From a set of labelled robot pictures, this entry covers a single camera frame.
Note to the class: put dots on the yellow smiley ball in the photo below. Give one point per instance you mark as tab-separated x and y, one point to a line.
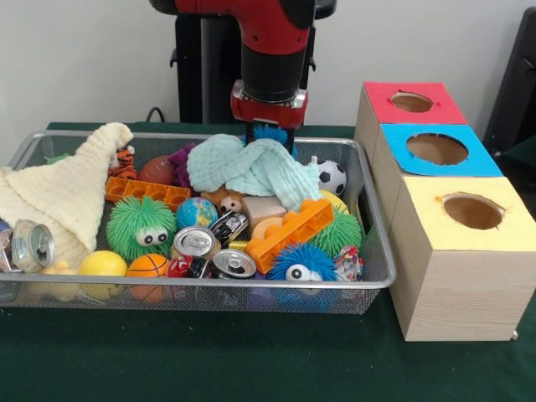
102	266

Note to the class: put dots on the dark green table cloth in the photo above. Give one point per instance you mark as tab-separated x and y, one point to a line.
251	360

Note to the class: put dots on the long orange toy brick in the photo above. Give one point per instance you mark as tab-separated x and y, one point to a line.
293	234

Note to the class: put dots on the orange toy brick with studs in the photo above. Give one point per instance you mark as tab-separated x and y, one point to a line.
146	191

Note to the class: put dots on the crushed shiny silver can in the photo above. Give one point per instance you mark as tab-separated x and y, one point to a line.
33	245

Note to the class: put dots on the shallow clear mesh bin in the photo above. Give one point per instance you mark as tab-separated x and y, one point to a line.
335	151

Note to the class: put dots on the large green spiky ball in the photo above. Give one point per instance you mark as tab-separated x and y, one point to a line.
345	234

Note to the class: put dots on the light green spiky ball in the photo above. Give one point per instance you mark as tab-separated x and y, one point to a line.
138	224

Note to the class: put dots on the plain wooden cube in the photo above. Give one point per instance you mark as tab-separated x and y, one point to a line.
264	209

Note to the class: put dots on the small brown football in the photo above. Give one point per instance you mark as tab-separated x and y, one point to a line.
157	170

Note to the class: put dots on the black drink can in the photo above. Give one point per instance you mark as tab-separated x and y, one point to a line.
233	264

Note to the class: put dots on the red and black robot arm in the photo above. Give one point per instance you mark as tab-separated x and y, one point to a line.
268	42

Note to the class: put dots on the small orange basketball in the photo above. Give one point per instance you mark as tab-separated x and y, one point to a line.
149	272

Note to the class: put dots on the striped orange tiger toy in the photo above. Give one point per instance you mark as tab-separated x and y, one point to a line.
124	163

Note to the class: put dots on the black upright panel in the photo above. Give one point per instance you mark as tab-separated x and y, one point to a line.
519	84

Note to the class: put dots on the pale blue waffle cloth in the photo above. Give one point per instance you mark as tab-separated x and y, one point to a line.
251	167

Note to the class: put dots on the purple spiky toy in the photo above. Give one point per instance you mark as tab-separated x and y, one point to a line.
182	163

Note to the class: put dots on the silver drink can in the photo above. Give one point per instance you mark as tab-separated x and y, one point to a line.
195	241

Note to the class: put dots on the cream yellow knitted cloth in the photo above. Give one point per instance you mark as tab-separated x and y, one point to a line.
63	188

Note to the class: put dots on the blue spiky ball with eyes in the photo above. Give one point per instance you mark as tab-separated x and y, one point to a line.
301	264

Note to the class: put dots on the small soccer ball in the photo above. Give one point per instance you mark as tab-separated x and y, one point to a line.
333	177

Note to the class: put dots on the small brown teddy toy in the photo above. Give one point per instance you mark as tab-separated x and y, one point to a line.
224	201

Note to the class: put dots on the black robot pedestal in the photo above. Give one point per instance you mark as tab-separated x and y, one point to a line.
201	75

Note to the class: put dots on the small blue globe ball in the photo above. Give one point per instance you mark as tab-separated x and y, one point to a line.
198	213

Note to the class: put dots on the plain blue spiky ball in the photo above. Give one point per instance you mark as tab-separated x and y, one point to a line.
272	134

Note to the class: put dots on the wooden box with three holes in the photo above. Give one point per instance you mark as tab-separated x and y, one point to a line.
452	293

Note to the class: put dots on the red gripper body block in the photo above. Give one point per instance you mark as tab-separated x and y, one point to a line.
268	109

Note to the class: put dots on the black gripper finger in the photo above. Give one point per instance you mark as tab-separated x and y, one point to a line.
293	142
250	134

